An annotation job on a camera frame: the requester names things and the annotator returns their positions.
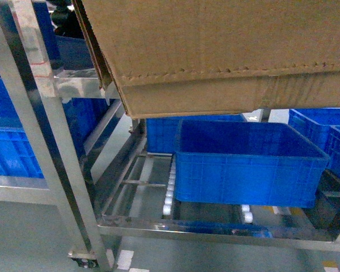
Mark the brown cardboard box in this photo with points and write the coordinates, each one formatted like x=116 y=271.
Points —
x=183 y=58

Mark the stainless steel shelf cart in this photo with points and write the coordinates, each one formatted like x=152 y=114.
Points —
x=29 y=78

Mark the rear blue plastic crate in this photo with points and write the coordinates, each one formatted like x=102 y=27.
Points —
x=161 y=131

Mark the blue plastic crate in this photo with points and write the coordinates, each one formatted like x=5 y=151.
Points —
x=246 y=163
x=17 y=157
x=161 y=131
x=322 y=127

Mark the front blue plastic crate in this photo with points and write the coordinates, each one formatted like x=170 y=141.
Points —
x=246 y=163

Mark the right blue plastic crate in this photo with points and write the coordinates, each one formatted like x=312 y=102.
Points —
x=322 y=127

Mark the left blue plastic crate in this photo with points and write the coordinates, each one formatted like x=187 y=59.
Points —
x=17 y=157

